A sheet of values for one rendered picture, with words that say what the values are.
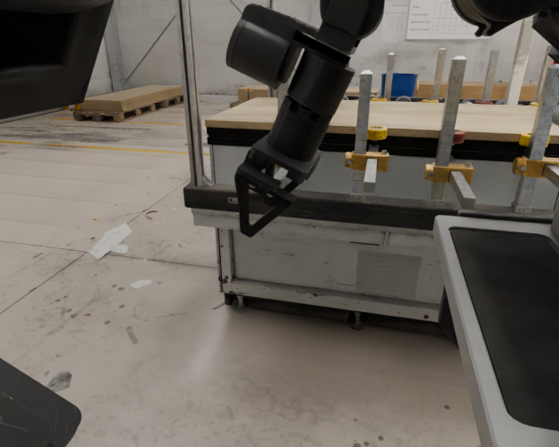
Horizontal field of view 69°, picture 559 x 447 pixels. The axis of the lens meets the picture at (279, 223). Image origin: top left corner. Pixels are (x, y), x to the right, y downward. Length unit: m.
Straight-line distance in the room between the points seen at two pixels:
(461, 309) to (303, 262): 1.56
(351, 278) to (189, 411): 0.83
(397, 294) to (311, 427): 0.66
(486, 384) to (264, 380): 1.48
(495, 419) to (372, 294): 1.65
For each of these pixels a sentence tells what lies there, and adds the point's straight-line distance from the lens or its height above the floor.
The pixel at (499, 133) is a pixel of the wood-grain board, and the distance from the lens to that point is 1.58.
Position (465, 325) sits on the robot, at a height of 1.04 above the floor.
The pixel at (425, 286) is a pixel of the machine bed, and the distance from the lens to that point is 1.83.
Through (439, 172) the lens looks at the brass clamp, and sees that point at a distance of 1.36.
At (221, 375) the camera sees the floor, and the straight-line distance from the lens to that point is 1.71.
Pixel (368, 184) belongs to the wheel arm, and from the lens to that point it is 1.11.
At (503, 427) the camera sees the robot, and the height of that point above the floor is 1.04.
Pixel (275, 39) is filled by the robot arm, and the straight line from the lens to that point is 0.45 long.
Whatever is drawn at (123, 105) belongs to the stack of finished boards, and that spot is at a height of 0.24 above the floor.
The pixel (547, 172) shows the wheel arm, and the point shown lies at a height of 0.84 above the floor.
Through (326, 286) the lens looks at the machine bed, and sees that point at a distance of 1.85.
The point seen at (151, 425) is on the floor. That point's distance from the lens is 1.60.
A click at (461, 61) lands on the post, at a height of 1.13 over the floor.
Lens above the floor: 1.18
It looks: 24 degrees down
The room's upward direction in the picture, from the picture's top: straight up
